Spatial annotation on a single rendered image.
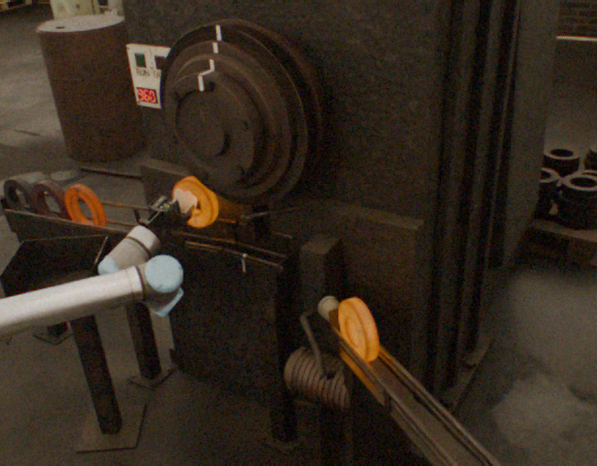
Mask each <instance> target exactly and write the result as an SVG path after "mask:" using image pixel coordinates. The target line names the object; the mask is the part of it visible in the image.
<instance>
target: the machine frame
mask: <svg viewBox="0 0 597 466"><path fill-rule="evenodd" d="M121 1H122V7H123V12H124V18H125V24H126V30H128V35H129V42H130V44H134V45H145V46H154V47H164V48H170V47H171V46H172V45H174V43H175V42H177V40H178V39H179V38H180V37H181V36H183V35H184V33H186V32H187V31H189V30H191V29H194V28H197V27H200V26H204V25H208V24H211V23H214V22H217V21H221V20H226V19H239V20H245V21H249V22H253V23H255V24H258V25H260V26H263V27H265V28H267V29H269V30H272V32H274V33H277V34H280V35H282V36H283V37H285V38H286V39H287V40H288V41H290V42H291V43H292V44H294V45H295V46H297V47H298V49H299V50H300V51H301V52H302V53H303V54H304V55H305V56H306V57H307V58H308V60H309V61H310V64H311V65H312V67H313V69H314V70H315V71H316V73H317V75H318V77H319V81H320V83H321V86H322V89H323V93H324V98H325V103H326V114H327V119H326V129H325V135H324V138H323V141H322V145H321V151H320V154H319V158H318V160H317V162H316V163H315V166H314V169H313V170H312V172H311V173H310V174H309V175H308V177H307V178H306V179H305V180H304V181H303V182H302V183H300V184H299V186H297V187H295V188H294V189H292V190H290V191H289V192H288V193H287V194H286V195H285V196H284V197H282V198H281V199H278V200H276V201H274V202H272V203H269V204H265V206H257V207H249V206H242V204H237V203H234V202H231V201H228V200H226V199H224V198H221V197H219V196H217V195H216V199H217V202H218V214H217V217H220V218H228V219H235V220H238V225H235V223H233V227H234V232H235V236H236V240H235V241H239V242H243V243H246V245H250V246H253V247H257V248H260V249H265V250H270V251H273V252H277V253H282V252H283V250H282V236H278V235H274V234H272V231H273V230H275V231H280V232H282V233H286V234H290V235H294V239H289V238H288V251H289V254H291V253H292V252H293V254H294V271H295V272H294V273H293V274H292V275H291V276H290V277H289V278H288V279H287V280H286V281H284V286H285V299H286V313H287V327H288V341H289V353H290V354H292V353H293V352H294V351H295V350H298V349H300V348H302V347H304V348H311V345H310V342H309V340H308V337H307V335H306V332H305V330H304V328H303V325H302V323H301V321H300V317H301V314H303V313H304V302H303V285H302V267H301V248H302V247H303V246H304V245H305V243H307V242H308V241H309V240H310V239H311V238H312V237H313V236H314V235H315V234H320V233H321V234H325V235H328V236H332V237H337V238H340V239H341V241H342V283H343V300H345V301H346V299H349V298H352V297H357V298H359V299H361V301H362V302H363V303H364V304H365V306H366V307H367V309H368V310H369V312H370V314H372V316H373V320H374V322H375V325H376V327H377V331H378V337H379V343H380V344H381V345H382V346H383V347H384V348H385V349H386V350H388V351H389V353H390V354H391V355H392V356H393V357H394V358H395V359H396V360H397V361H398V362H399V363H400V364H401V365H402V366H404V367H405V368H406V370H407V371H408V372H409V373H410V374H411V375H412V376H413V377H414V378H416V380H417V381H418V382H420V383H421V385H422V386H423V387H424V388H425V389H426V390H427V391H428V392H429V393H430V394H431V395H432V396H434V397H435V398H436V400H437V401H438V402H439V403H440V404H441V405H442V406H443V407H444V408H445V409H446V410H447V411H449V412H450V414H451V415H452V416H453V417H454V418H455V417H456V415H457V413H458V411H459V409H460V407H461V405H462V403H463V402H465V400H466V398H467V395H468V393H469V391H470V390H471V388H472V386H473V384H474V382H475V381H476V378H477V376H478V374H479V372H480V370H482V368H483V366H484V364H485V361H486V359H487V358H488V356H489V355H490V353H491V351H492V347H493V337H492V336H490V335H486V334H482V333H480V327H481V310H482V302H483V294H484V285H485V276H487V267H488V258H489V251H490V241H491V233H492V224H493V216H494V207H495V199H496V189H497V182H498V172H499V164H501V155H502V146H503V138H504V130H505V120H506V112H507V104H508V95H509V93H510V86H511V76H512V69H513V60H514V43H515V35H516V29H517V26H518V17H519V8H520V0H238V4H236V5H231V0H121ZM142 109H143V115H144V121H145V127H146V131H147V137H148V143H149V154H150V159H149V160H147V161H145V162H143V163H141V164H140V171H141V176H142V181H143V186H144V192H145V196H146V202H147V207H148V204H149V203H151V202H152V201H153V200H154V199H155V198H156V197H157V196H158V195H160V196H165V197H167V199H170V200H172V201H174V199H173V192H174V188H175V185H176V184H177V183H178V182H179V181H181V180H183V179H185V178H188V177H194V176H193V175H192V174H191V173H190V172H189V170H188V169H187V167H185V166H184V164H183V163H182V161H181V159H180V158H179V156H178V155H177V153H176V150H175V149H174V147H173V144H172V143H171V142H169V137H168V135H167V131H166V128H165V125H164V122H163V118H162V113H161V109H160V108H154V107H148V106H142ZM307 204H308V206H309V209H305V210H299V211H293V212H287V213H281V214H275V215H269V217H270V229H271V239H268V238H265V237H263V233H262V230H261V222H262V217H261V216H258V217H253V219H254V221H253V222H252V223H251V224H250V226H249V227H248V228H247V229H244V228H243V226H240V225H239V221H244V222H248V221H249V220H250V218H247V219H245V220H242V219H241V218H240V216H242V215H244V216H247V215H252V214H258V213H264V212H268V211H269V212H270V211H275V210H281V209H287V208H292V207H294V208H295V207H302V206H307ZM180 288H181V290H182V292H183V294H182V296H181V297H180V299H179V301H178V302H177V303H176V304H175V306H174V307H173V308H172V309H171V310H170V312H168V318H169V319H170V320H169V323H171V328H172V333H173V339H174V344H173V345H172V346H171V347H169V348H168V350H169V355H170V360H172V361H173V362H176V363H178V365H179V368H180V369H181V370H182V371H183V372H186V373H187V374H190V375H193V376H195V377H197V378H199V379H202V380H204V381H206V382H209V383H213V384H215V385H217V386H220V387H222V388H224V390H228V391H230V392H232V393H234V394H237V395H239V396H241V397H244V398H247V399H249V400H250V401H252V402H255V403H257V404H259V405H263V406H265V408H267V409H269V400H268V389H267V380H266V370H265V360H264V349H263V341H262V330H261V320H259V310H258V300H257V290H256V287H254V286H251V285H248V284H245V283H239V281H236V280H233V279H230V278H227V277H223V276H218V275H213V274H208V273H203V272H198V271H193V270H189V269H184V268H182V284H181V286H180ZM370 454H372V455H373V456H376V457H378V458H381V459H383V460H386V461H388V462H390V463H392V465H395V466H407V465H409V466H430V463H429V462H428V461H427V459H426V458H425V457H424V456H423V455H422V453H421V452H420V451H419V450H418V449H417V448H416V445H415V444H413V443H412V442H411V441H410V439H409V438H408V437H407V436H406V435H405V432H404V431H403V430H402V429H401V428H400V427H398V425H397V424H396V423H395V422H394V421H393V419H392V417H391V416H389V415H388V413H387V412H386V411H385V410H384V409H383V408H382V407H381V405H380V403H379V402H378V401H377V400H376V398H375V397H374V396H373V395H371V398H370Z"/></svg>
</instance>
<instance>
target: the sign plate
mask: <svg viewBox="0 0 597 466"><path fill-rule="evenodd" d="M127 49H128V56H129V61H130V66H131V73H132V78H133V83H134V89H135V94H136V100H137V105H142V106H148V107H154V108H160V109H161V107H160V96H159V88H160V77H161V72H162V70H158V69H155V63H154V57H155V56H159V57H164V61H165V58H166V56H167V54H168V52H169V49H170V48H164V47H154V46H145V45H134V44H130V45H127ZM134 54H140V55H143V56H144V57H145V62H146V67H142V66H136V61H135V56H134ZM138 89H141V90H140V93H138ZM145 90H147V91H145ZM142 91H143V93H142ZM144 91H145V93H144ZM150 91H152V92H153V94H154V96H153V94H152V92H151V93H150V95H149V92H150ZM140 94H143V95H144V101H142V99H141V98H143V95H140ZM146 95H147V96H146ZM145 96H146V99H149V101H146V99H145ZM153 97H154V101H156V102H154V103H153V102H151V101H153ZM150 98H151V101H150Z"/></svg>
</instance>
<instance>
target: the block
mask: <svg viewBox="0 0 597 466"><path fill-rule="evenodd" d="M301 267H302V285H303V302H304V313H305V312H307V311H310V310H314V311H315V316H312V317H310V318H308V320H309V321H312V322H315V323H319V324H322V325H328V324H329V322H328V321H327V320H326V318H325V317H323V316H322V315H321V314H320V313H319V311H318V305H319V303H320V302H321V299H323V298H324V297H326V296H334V297H336V298H337V299H338V300H339V302H340V304H341V303H342V302H343V283H342V241H341V239H340V238H337V237H332V236H328V235H325V234H321V233H320V234H315V235H314V236H313V237H312V238H311V239H310V240H309V241H308V242H307V243H305V245H304V246H303V247H302V248H301Z"/></svg>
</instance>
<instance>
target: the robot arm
mask: <svg viewBox="0 0 597 466"><path fill-rule="evenodd" d="M156 199H158V200H157V201H156V202H155V203H154V204H153V205H152V203H153V202H154V201H155V200H156ZM196 204H197V198H196V197H195V196H194V195H192V194H191V193H190V192H189V191H186V192H185V193H183V192H182V191H181V190H180V189H177V190H176V191H175V199H174V201H172V200H170V199H167V197H165V196H160V195H158V196H157V197H156V198H155V199H154V200H153V201H152V202H151V203H149V204H148V208H149V212H150V213H151V215H149V216H148V217H147V218H146V219H144V218H141V219H140V220H139V222H140V224H141V226H138V227H136V228H135V229H133V230H132V231H131V232H130V233H129V234H128V235H127V236H126V237H125V238H124V239H123V240H122V241H121V242H120V243H119V245H118V246H116V247H115V248H114V249H113V250H112V251H111V252H110V253H109V255H107V256H106V257H105V259H104V260H103V262H102V263H100V264H99V266H98V273H99V275H100V276H96V277H92V278H88V280H83V281H78V282H74V283H66V284H63V285H59V286H54V287H49V288H45V289H40V290H36V291H32V292H28V293H23V295H19V296H15V297H10V298H6V299H2V300H0V339H2V338H6V337H10V336H14V335H18V334H21V333H25V332H30V331H34V330H37V329H41V327H46V326H50V325H53V324H57V323H61V322H65V321H69V320H73V319H77V318H81V317H85V316H92V314H96V313H100V312H105V311H108V310H111V309H115V308H120V307H123V306H127V305H131V304H136V303H143V304H144V305H146V306H147V307H148V308H150V309H151V310H153V311H154V312H155V313H156V314H159V315H160V316H165V315H166V314H167V313H168V312H170V310H171V309H172V308H173V307H174V306H175V304H176V303H177V302H178V301H179V299H180V297H181V296H182V294H183V292H182V290H181V288H180V286H181V284H182V267H181V265H180V264H179V263H178V260H176V259H175V258H174V257H172V256H169V255H158V256H156V257H154V256H155V255H156V254H157V253H158V251H159V250H160V249H161V245H160V243H161V242H162V241H164V242H166V243H169V245H171V247H173V248H175V249H183V247H184V245H186V240H184V239H183V238H182V237H180V236H177V235H174V234H172V233H170V232H172V231H174V232H175V230H178V229H180V228H181V227H182V226H183V225H184V224H185V223H187V222H188V221H189V220H190V219H191V218H192V217H193V215H194V212H195V208H196Z"/></svg>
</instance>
